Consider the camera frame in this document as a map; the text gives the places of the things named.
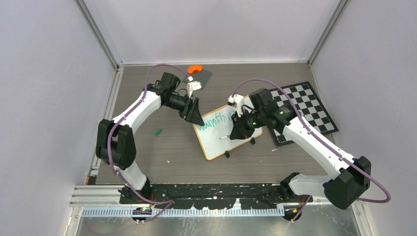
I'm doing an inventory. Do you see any grey building baseplate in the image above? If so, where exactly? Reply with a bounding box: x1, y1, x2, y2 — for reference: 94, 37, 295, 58
182, 69, 212, 89

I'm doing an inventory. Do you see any purple cable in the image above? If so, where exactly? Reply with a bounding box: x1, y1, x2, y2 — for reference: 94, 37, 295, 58
229, 78, 391, 224
107, 63, 193, 223

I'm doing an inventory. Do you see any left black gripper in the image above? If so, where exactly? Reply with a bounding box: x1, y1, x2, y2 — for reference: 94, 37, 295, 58
164, 93, 205, 126

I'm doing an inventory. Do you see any yellow framed whiteboard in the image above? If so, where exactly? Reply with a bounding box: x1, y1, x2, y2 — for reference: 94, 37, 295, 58
193, 104, 263, 161

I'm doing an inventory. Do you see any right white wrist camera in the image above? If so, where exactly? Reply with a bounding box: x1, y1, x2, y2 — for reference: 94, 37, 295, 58
228, 94, 244, 118

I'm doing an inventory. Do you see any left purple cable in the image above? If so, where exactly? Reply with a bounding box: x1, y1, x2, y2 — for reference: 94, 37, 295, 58
107, 63, 193, 223

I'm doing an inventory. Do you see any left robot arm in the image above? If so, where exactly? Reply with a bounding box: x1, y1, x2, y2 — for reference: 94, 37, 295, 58
95, 72, 204, 204

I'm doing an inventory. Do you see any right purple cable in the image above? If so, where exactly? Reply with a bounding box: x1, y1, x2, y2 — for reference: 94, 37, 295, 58
229, 78, 391, 224

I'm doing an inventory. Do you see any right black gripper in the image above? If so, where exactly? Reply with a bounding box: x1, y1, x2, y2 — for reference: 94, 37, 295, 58
231, 107, 266, 140

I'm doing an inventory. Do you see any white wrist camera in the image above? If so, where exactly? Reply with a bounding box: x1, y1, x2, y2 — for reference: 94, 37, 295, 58
228, 94, 244, 118
186, 76, 202, 98

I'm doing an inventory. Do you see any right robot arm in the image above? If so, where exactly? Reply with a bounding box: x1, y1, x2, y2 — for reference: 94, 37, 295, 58
228, 88, 371, 209

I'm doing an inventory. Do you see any orange curved block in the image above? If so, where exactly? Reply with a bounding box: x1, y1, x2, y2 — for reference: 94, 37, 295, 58
187, 65, 203, 74

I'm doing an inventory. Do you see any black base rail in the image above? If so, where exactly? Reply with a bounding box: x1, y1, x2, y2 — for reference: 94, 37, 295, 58
119, 183, 313, 211

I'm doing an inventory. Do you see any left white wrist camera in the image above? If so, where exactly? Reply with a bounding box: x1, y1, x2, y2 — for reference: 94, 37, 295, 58
186, 76, 202, 98

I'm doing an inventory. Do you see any black white checkerboard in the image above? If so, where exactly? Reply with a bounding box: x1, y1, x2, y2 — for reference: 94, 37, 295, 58
268, 81, 339, 147

